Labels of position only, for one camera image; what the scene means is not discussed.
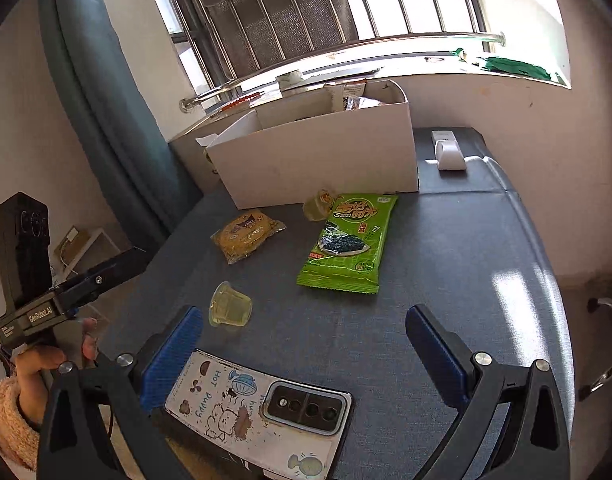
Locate phone with cartoon case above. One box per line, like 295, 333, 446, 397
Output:
163, 349, 354, 480

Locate teal curtain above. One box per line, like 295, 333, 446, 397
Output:
36, 0, 207, 256

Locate person's left hand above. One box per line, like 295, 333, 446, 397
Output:
15, 318, 99, 424

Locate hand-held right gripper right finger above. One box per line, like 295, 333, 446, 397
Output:
405, 303, 573, 480

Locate green seaweed packet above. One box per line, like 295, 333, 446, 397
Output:
296, 192, 399, 295

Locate white remote control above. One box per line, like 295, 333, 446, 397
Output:
430, 129, 468, 174

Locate white cardboard box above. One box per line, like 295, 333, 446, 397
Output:
204, 79, 421, 210

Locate metal window grille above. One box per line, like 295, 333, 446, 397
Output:
118, 0, 507, 113

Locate person's left forearm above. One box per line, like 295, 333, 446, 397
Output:
0, 375, 42, 473

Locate tall beige snack packet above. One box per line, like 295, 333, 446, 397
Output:
323, 81, 369, 111

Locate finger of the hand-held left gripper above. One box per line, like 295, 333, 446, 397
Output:
51, 246, 153, 313

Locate green cloth scraps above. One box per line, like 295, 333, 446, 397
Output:
453, 47, 567, 83

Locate white chair with metal base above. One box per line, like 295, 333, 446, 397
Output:
580, 270, 612, 402

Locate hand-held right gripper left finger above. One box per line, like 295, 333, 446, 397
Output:
36, 304, 205, 480

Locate red orange sticks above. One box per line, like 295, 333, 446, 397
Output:
221, 89, 264, 111

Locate silver dark snack packet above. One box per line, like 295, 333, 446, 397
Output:
343, 96, 387, 111

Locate tissue box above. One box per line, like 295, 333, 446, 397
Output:
195, 131, 224, 173

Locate dark grey hanging cloth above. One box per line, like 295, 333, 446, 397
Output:
208, 0, 359, 76

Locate yellow cookie packet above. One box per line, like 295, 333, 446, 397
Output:
210, 208, 287, 265

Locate clear jelly cup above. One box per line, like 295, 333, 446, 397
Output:
302, 189, 337, 221
208, 281, 253, 328

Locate small white shelf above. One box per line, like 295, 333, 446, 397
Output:
53, 227, 122, 281

